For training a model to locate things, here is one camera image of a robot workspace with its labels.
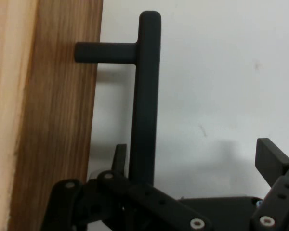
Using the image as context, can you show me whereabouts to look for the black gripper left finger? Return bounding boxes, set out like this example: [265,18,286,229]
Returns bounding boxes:
[40,143,213,231]

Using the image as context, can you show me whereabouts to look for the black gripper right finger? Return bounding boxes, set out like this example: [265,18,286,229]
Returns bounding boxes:
[249,137,289,231]

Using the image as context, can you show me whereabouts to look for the wooden cabinet door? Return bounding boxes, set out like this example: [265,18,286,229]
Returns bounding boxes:
[0,0,162,231]

